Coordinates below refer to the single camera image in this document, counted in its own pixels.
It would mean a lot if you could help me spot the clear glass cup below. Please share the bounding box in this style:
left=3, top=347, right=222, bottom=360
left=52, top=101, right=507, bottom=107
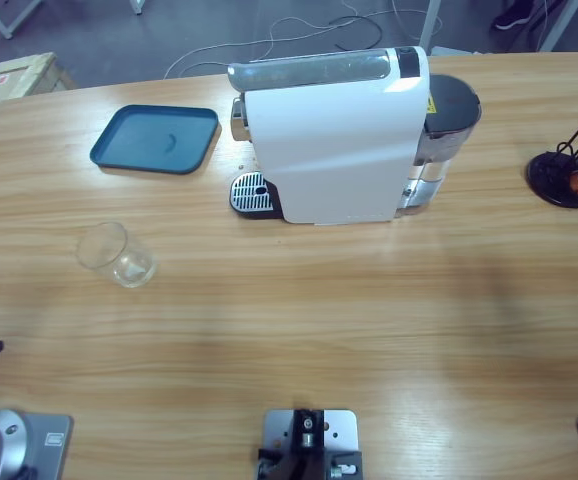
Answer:
left=76, top=222, right=158, bottom=290

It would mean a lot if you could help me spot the silver coffee machine lever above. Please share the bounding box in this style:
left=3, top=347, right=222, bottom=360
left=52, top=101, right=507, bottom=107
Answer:
left=227, top=48, right=395, bottom=94

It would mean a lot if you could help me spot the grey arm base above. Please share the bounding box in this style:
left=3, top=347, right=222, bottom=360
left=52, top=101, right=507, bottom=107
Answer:
left=0, top=408, right=74, bottom=480

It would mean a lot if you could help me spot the white capsule coffee machine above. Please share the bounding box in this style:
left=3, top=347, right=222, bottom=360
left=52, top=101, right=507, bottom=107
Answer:
left=231, top=45, right=433, bottom=226

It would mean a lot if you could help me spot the wooden crate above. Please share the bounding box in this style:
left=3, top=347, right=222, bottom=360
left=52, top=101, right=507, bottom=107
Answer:
left=0, top=52, right=75, bottom=151

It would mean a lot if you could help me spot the teal plastic tray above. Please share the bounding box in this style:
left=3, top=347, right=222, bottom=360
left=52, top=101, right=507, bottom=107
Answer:
left=89, top=104, right=220, bottom=176

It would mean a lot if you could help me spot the black drip tray silver grill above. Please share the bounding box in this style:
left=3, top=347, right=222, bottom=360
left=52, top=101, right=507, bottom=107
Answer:
left=228, top=170, right=285, bottom=221

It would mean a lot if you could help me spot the clear water tank black lid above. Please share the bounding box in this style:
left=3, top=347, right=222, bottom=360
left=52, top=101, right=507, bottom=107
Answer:
left=408, top=73, right=483, bottom=211

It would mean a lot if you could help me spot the black capsule holder stand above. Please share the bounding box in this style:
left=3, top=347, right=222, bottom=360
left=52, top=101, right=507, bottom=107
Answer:
left=526, top=89, right=578, bottom=209

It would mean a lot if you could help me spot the black shoe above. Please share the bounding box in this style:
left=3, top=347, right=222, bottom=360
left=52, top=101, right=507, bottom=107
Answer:
left=492, top=0, right=535, bottom=30

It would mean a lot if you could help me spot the slanted white metal leg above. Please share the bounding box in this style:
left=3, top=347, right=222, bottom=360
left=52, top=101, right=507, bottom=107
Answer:
left=538, top=0, right=578, bottom=52

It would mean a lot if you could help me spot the white metal table frame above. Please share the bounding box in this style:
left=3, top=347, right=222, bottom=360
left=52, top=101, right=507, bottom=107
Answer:
left=0, top=0, right=45, bottom=40

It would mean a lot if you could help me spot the long white floor cable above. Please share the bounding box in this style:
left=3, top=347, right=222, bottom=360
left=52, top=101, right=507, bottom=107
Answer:
left=163, top=17, right=340, bottom=80

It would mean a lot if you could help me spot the black floor cable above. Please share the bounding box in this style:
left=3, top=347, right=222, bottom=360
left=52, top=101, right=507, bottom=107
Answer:
left=328, top=14, right=384, bottom=51

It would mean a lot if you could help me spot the thin white looped cable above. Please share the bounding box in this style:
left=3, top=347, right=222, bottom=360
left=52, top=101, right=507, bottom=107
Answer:
left=341, top=0, right=440, bottom=40

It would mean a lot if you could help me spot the white metal post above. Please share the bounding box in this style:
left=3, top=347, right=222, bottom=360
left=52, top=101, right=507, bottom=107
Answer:
left=418, top=0, right=443, bottom=49

